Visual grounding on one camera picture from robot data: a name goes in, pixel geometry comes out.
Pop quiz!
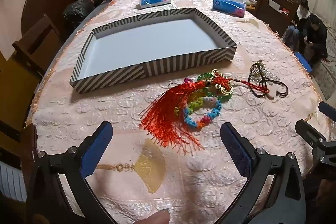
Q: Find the rainbow bead bracelet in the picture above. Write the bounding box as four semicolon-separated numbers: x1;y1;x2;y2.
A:
184;70;234;104

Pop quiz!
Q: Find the dark wooden chair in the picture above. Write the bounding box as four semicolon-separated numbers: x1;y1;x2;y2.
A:
255;0;301;38

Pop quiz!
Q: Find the cream comb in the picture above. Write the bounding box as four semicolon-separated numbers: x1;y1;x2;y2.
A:
236;18;260;28

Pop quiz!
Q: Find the white radiator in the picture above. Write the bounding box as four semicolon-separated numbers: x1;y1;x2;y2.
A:
0;161;27;203

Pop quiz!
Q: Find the black garbage bag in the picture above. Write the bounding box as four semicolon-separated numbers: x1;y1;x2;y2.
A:
63;0;96;30

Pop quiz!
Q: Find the red tassel knot ornament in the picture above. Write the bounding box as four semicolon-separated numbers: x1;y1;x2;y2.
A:
139;70;271;155

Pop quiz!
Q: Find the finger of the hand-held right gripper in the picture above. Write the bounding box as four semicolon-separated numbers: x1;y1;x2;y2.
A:
318;101;336;122
295;119;336;169

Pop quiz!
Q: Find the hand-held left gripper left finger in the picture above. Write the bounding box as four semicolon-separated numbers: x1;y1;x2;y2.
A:
26;121;118;224

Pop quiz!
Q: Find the yellow fan ornament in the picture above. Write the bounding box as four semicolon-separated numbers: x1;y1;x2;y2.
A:
96;138;166;194

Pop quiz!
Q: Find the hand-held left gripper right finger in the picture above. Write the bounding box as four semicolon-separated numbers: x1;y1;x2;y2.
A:
214;123;307;224

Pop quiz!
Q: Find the person's left hand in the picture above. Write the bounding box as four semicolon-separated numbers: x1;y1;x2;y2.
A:
142;209;171;224

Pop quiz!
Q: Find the blue pink tissue pack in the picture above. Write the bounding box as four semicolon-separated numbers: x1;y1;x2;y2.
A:
212;0;247;18

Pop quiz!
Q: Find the striped cardboard tray box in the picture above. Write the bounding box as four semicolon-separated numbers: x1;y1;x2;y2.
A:
70;7;237;94

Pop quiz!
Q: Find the pastel multicolour bead bracelet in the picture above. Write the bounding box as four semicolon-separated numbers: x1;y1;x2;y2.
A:
175;97;222;131

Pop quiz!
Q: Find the pink embossed tablecloth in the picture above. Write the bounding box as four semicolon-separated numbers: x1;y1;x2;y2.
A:
25;0;331;224

